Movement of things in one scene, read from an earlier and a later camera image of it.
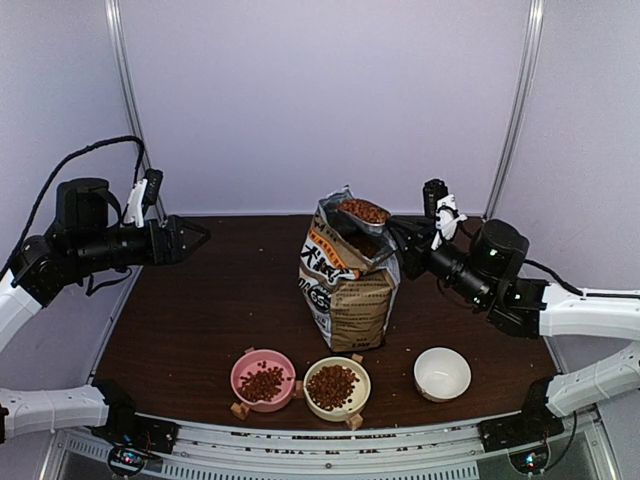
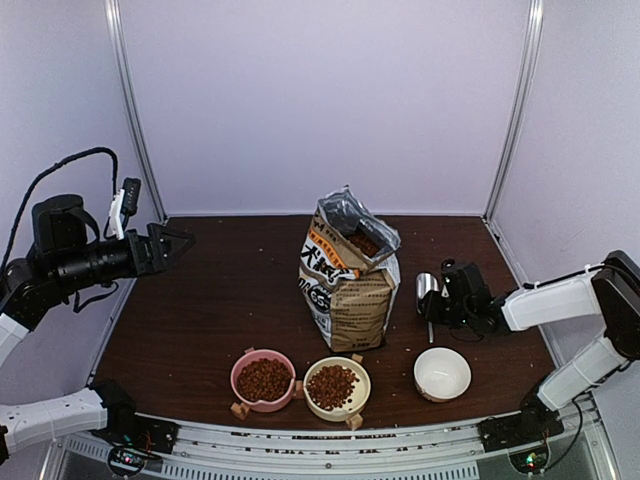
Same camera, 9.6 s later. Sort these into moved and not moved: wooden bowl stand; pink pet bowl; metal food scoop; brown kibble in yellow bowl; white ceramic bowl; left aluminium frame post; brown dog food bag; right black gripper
Moved: right black gripper; metal food scoop
Not moved: brown kibble in yellow bowl; wooden bowl stand; pink pet bowl; white ceramic bowl; left aluminium frame post; brown dog food bag
